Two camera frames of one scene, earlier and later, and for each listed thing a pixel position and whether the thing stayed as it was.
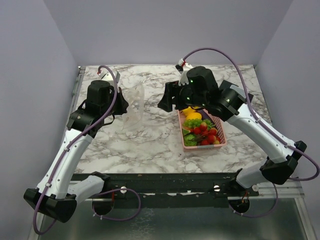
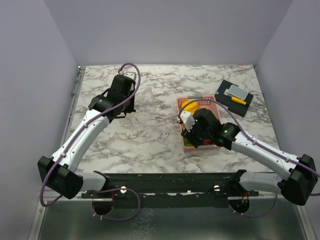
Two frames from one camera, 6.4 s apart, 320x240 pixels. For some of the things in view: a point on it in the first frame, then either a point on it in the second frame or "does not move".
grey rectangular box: [238, 89] does not move
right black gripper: [172, 89] to [190, 137]
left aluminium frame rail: [80, 75] does not move
